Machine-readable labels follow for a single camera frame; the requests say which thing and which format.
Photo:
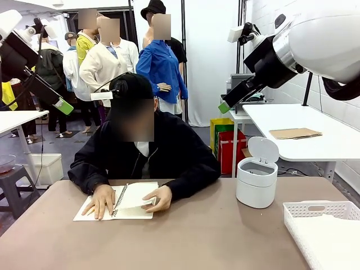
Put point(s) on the black green-tipped right gripper finger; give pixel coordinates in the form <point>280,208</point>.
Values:
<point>237,94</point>
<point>253,94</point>

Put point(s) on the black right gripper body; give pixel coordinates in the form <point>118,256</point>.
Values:
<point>267,64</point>

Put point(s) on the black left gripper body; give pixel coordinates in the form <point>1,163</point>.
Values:
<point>15,56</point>

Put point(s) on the white spiral notebook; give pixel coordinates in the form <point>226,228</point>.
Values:
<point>132,197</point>

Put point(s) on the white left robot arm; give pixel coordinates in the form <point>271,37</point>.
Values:
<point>8,22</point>

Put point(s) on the person's right forearm black sleeve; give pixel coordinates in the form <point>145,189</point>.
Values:
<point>81,177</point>

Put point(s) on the person's left forearm black sleeve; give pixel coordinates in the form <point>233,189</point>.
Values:
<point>194,180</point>

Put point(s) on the person's right hand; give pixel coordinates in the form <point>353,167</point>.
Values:
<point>102,201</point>

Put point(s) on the person's left hand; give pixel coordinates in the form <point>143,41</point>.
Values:
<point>161,198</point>

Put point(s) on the grey box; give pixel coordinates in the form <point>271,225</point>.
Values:
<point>237,77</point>

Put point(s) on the dark green jacket mannequin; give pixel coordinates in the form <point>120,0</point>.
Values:
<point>50,67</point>

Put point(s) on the small white side table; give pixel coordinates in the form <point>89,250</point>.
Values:
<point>239,118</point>

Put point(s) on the black stand pole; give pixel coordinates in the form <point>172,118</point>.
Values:
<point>240,56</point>
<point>184,56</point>

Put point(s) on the white shirt capped mannequin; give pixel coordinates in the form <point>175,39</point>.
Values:
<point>71,64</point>

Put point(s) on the yellow green bag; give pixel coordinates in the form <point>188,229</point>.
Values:
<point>218,126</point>

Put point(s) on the yellow garment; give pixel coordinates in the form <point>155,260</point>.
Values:
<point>7,95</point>

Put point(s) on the white table with leg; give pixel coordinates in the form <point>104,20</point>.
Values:
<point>17,118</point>

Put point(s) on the black light stand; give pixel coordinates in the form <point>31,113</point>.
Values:
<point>308,90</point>

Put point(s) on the large white table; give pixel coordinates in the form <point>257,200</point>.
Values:
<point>298,118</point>

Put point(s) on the brown cardboard piece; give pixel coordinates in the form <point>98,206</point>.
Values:
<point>294,133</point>

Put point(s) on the yellow jacket mannequin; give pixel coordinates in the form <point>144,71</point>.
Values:
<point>83,45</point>

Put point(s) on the red bag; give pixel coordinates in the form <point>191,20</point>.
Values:
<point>227,154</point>

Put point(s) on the white cardigan mannequin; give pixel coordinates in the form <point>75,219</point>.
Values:
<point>104,64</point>

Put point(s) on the black t-shirt mannequin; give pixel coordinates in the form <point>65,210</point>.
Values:
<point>177,47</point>

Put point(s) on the white floor bin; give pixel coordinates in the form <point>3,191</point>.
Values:
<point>52,168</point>

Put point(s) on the person in black jacket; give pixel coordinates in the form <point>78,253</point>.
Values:
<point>174,146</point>

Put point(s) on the blue shirt mannequin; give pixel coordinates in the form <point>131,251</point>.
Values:
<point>160,64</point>

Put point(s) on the glass bowl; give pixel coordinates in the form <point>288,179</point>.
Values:
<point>6,163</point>

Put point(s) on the black baseball cap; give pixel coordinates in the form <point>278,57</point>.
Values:
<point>132,87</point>

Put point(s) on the white lidded trash bin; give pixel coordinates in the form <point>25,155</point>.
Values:
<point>254,185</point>

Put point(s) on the grey plastic stool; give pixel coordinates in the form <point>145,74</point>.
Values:
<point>14,180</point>

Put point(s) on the black bucket hat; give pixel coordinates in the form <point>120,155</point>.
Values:
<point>153,8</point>

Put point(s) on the white perforated plastic basket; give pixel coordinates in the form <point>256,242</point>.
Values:
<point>298,216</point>

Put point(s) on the white paper sheet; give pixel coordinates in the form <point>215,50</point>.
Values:
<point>332,242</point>

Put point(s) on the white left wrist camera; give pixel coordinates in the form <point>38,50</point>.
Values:
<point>51,31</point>

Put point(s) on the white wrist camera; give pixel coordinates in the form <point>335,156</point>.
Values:
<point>51,31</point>
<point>235,33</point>

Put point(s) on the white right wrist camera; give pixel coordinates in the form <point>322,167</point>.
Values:
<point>235,33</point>

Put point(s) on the white head-mounted camera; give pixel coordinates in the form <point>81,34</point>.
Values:
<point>101,95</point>

